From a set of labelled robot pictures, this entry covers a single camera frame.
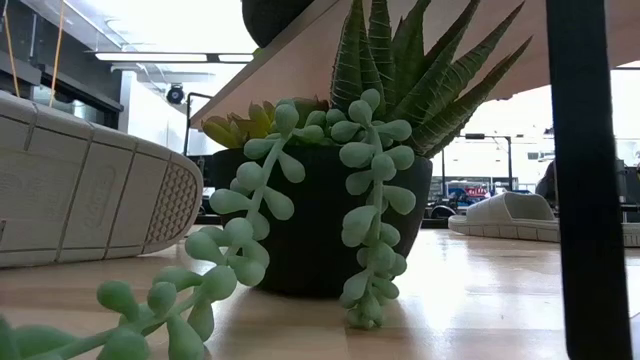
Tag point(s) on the grey slide sandal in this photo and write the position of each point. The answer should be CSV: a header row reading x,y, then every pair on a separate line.
x,y
500,220

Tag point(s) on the grey shoe sole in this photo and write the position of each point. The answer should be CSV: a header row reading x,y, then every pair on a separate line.
x,y
75,190

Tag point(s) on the succulent plant in black pot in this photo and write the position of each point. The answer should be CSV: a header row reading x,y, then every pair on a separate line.
x,y
310,225

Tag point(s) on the long ceiling light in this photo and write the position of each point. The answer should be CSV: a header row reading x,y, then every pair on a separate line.
x,y
150,56
235,58

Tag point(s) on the round black ceiling device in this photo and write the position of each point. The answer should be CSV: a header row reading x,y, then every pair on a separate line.
x,y
175,94

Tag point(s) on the black pole stand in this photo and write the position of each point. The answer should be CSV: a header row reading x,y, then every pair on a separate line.
x,y
509,165

